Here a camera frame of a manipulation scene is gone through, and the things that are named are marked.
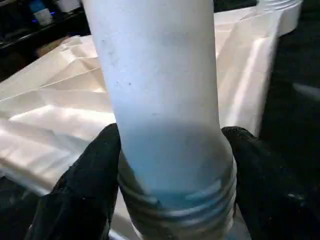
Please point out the white cabinet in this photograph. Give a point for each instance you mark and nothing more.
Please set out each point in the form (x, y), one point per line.
(30, 35)

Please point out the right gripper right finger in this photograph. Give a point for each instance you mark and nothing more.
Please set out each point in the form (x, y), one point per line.
(275, 195)

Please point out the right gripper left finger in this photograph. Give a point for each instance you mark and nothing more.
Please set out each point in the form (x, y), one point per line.
(80, 200)

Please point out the black mat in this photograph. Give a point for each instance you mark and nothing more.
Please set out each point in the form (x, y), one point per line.
(295, 100)

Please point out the white plastic table top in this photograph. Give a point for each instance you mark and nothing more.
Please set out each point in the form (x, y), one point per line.
(55, 110)

